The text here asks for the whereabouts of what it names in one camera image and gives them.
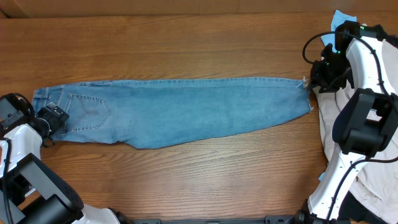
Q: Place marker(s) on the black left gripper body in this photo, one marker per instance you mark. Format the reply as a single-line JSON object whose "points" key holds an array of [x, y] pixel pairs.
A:
{"points": [[51, 122]]}

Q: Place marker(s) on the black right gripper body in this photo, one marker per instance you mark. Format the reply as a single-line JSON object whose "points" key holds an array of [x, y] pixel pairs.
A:
{"points": [[330, 75]]}

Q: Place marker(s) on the light blue denim jeans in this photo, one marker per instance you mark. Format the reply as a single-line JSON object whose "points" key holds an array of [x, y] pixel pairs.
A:
{"points": [[151, 114]]}

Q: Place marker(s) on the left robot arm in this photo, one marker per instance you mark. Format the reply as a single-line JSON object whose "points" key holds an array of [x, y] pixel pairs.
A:
{"points": [[30, 191]]}

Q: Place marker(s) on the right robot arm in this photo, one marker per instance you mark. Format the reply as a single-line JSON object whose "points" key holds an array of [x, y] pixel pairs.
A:
{"points": [[365, 125]]}

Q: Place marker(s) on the light blue cloth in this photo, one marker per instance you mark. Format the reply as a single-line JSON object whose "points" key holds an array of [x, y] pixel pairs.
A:
{"points": [[334, 28]]}

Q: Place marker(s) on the beige cloth garment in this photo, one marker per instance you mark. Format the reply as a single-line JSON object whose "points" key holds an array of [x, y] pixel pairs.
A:
{"points": [[375, 185]]}

